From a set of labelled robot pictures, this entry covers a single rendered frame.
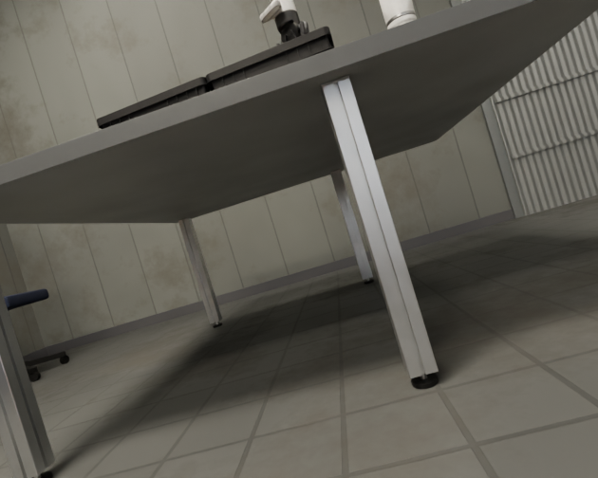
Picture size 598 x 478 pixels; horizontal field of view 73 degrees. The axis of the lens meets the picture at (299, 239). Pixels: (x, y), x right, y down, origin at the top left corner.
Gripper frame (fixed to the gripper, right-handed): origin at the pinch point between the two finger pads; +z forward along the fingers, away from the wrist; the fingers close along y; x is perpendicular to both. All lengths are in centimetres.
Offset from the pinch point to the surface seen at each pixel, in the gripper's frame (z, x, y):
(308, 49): 1.9, 4.4, -9.1
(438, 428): 90, 41, -45
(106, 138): 23, 66, -5
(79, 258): 19, 14, 304
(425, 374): 88, 27, -34
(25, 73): -148, 13, 303
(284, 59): 1.5, 8.7, -2.6
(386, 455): 90, 50, -41
